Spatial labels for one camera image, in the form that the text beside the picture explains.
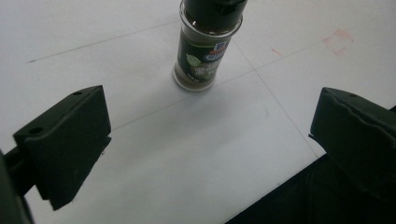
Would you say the glass spice jar black lid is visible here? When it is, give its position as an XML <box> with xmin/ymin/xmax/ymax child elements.
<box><xmin>172</xmin><ymin>0</ymin><xmax>249</xmax><ymax>92</ymax></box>

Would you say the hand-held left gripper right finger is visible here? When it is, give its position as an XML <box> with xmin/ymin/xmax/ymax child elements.
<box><xmin>308</xmin><ymin>87</ymin><xmax>396</xmax><ymax>202</ymax></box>

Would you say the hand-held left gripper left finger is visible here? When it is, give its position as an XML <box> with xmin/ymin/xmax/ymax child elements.
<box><xmin>3</xmin><ymin>85</ymin><xmax>112</xmax><ymax>211</ymax></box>

